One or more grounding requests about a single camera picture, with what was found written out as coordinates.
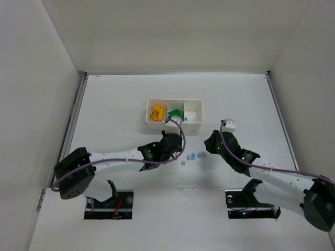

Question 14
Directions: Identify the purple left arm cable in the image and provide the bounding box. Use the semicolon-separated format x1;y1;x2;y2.
50;119;186;193

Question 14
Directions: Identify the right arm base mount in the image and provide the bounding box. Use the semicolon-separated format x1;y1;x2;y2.
225;179;281;219

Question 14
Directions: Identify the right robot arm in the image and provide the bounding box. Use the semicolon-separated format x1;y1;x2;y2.
204;130;334;232

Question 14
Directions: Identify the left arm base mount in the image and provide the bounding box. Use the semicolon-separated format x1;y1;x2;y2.
84;180;134;220

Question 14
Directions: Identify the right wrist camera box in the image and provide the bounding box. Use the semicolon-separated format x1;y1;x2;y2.
222;119;236;133

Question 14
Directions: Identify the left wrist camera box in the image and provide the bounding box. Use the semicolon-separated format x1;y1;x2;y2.
164;116;182;134

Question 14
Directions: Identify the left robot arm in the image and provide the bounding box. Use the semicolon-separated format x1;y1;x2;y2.
52;132;186;202

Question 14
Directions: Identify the white divided plastic container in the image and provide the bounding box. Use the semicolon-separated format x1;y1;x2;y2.
145;99;203;131

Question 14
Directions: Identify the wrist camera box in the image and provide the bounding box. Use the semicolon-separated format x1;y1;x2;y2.
164;116;182;134
222;119;236;133

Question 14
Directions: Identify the green lego brick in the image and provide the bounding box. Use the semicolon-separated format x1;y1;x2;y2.
167;109;184;119

